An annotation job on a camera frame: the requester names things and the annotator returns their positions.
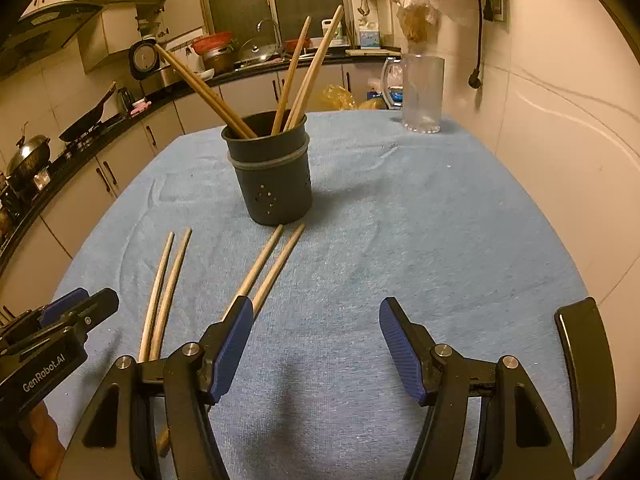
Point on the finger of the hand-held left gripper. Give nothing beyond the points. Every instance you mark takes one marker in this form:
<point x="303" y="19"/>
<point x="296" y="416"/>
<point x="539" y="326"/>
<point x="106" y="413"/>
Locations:
<point x="65" y="302"/>
<point x="97" y="307"/>

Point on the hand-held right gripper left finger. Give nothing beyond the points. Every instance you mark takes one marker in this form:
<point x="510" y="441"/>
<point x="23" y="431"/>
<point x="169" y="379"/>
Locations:
<point x="232" y="345"/>

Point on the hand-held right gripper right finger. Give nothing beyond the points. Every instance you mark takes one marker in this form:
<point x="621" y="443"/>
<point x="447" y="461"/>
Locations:
<point x="400" y="345"/>

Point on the wooden chopstick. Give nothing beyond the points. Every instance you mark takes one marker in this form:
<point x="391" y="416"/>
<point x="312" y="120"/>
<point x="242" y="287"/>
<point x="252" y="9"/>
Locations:
<point x="292" y="70"/>
<point x="255" y="270"/>
<point x="157" y="295"/>
<point x="172" y="290"/>
<point x="318" y="60"/>
<point x="202" y="96"/>
<point x="280" y="265"/>
<point x="210" y="91"/>

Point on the dark perforated chopstick holder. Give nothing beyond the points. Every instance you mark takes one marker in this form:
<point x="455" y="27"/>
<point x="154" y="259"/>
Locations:
<point x="275" y="185"/>

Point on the person's left hand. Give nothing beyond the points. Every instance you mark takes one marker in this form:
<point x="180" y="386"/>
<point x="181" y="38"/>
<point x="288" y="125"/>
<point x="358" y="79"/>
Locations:
<point x="46" y="435"/>

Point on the blue tablecloth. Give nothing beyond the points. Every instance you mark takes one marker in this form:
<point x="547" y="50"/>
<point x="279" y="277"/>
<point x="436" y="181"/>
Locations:
<point x="400" y="235"/>

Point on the gas stove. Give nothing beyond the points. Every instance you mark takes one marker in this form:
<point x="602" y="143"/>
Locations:
<point x="42" y="178"/>

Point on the beige lower kitchen cabinets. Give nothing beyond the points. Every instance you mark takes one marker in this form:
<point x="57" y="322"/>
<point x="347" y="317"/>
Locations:
<point x="125" y="160"/>

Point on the steel wok with lid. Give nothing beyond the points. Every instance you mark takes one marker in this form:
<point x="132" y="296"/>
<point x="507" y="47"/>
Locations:
<point x="30" y="155"/>

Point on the black frying pan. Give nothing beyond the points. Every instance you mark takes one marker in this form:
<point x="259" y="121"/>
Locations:
<point x="82" y="125"/>

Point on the black rounded panel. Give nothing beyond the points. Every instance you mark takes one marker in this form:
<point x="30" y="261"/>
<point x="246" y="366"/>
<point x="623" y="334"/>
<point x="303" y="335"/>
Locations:
<point x="585" y="385"/>

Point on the pink cloth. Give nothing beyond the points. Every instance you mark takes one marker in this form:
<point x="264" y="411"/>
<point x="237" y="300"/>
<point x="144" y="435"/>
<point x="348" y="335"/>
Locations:
<point x="140" y="107"/>

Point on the small steel kettle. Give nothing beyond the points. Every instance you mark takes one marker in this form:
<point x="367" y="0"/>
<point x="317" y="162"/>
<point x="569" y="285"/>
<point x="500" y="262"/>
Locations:
<point x="125" y="100"/>

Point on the blue plastic bag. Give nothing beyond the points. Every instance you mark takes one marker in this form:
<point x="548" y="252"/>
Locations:
<point x="375" y="95"/>

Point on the rice cooker with open lid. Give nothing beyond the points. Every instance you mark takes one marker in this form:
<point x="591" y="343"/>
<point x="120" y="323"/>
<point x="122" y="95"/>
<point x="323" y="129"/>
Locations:
<point x="145" y="57"/>

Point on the yellow plastic bag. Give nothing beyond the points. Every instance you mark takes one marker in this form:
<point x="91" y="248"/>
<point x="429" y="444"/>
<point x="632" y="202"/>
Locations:
<point x="340" y="97"/>

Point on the clear glass pitcher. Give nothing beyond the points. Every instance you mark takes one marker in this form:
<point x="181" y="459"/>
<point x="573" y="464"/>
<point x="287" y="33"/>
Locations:
<point x="425" y="90"/>

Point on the black kitchen countertop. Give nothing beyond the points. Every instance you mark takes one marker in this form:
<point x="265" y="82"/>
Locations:
<point x="250" y="72"/>

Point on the metal cooking pot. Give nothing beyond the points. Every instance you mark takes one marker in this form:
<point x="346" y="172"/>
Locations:
<point x="220" y="62"/>

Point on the range hood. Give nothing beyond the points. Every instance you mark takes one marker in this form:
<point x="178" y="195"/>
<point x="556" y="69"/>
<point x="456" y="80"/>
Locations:
<point x="45" y="25"/>

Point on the red plastic basin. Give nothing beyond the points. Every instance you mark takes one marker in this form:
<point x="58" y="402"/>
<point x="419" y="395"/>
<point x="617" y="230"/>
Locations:
<point x="212" y="40"/>

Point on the wooden cutting board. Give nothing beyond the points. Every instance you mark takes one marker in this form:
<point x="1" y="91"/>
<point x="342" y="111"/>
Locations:
<point x="372" y="52"/>

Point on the glass pot lid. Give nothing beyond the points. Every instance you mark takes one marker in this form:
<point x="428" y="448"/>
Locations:
<point x="257" y="51"/>

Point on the blue white carton box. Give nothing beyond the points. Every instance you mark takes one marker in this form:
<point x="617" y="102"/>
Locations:
<point x="370" y="37"/>

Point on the chrome sink faucet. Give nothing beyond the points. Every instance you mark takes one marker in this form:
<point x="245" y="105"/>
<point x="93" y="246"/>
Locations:
<point x="278" y="35"/>

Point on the white jug green label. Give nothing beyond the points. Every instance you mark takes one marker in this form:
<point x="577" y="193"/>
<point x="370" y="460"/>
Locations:
<point x="327" y="30"/>

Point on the hanging bag brown contents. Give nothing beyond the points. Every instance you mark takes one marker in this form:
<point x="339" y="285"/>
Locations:
<point x="415" y="20"/>

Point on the kitchen window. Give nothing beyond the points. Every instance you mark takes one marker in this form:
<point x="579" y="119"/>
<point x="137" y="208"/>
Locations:
<point x="235" y="0"/>

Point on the wall power outlet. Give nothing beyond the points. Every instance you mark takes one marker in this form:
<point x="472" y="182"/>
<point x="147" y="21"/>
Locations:
<point x="495" y="2"/>

